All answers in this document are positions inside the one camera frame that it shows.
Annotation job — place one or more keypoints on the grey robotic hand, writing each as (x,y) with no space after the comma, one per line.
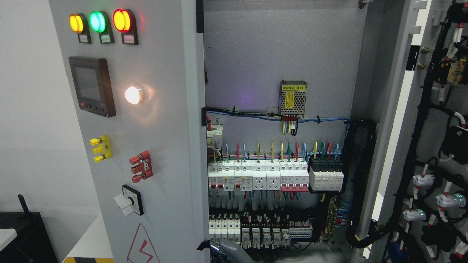
(226,251)

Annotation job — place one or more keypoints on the black digital power meter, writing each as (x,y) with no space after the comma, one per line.
(92,84)

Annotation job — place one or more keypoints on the yellow indicator lamp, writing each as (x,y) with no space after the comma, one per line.
(76,23)

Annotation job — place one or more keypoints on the green indicator lamp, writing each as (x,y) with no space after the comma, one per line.
(98,21)

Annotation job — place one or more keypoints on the black box at left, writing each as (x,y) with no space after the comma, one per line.
(32,243)

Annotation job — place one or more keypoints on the brass ground bar right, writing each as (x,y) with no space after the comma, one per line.
(331,218)

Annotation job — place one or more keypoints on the red electrical hazard sticker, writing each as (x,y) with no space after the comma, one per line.
(142,249)

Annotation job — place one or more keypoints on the black white surge protector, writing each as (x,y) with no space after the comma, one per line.
(325,175)

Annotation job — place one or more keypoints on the white din rail sockets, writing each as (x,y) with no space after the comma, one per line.
(266,175)

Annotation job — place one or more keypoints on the yellow terminal block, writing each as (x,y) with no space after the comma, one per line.
(102,148)

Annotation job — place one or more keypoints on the red indicator lamp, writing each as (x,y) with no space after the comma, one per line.
(122,20)

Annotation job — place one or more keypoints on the row of small breakers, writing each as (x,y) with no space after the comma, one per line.
(230,176)

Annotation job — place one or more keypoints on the white lower breaker row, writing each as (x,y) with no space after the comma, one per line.
(224,226)

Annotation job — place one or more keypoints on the red terminal block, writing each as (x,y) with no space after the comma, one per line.
(142,168)

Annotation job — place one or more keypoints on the white glowing indicator lamp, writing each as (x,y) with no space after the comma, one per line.
(134,95)

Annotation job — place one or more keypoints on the white red triple breaker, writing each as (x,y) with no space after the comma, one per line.
(294,176)

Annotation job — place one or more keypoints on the white current transformers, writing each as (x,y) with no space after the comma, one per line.
(214,137)

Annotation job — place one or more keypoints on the metal mesh power supply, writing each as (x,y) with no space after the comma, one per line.
(292,97)

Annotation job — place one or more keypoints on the grey cabinet door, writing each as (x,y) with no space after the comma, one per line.
(413,202)
(163,54)

